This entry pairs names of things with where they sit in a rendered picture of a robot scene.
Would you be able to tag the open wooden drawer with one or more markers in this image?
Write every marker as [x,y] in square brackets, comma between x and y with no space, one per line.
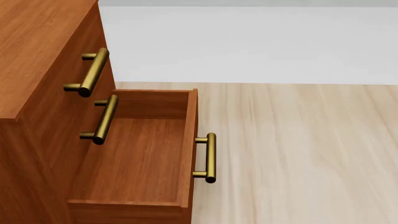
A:
[140,151]

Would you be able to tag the brown wooden cabinet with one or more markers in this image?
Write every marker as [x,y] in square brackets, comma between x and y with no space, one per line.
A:
[28,58]

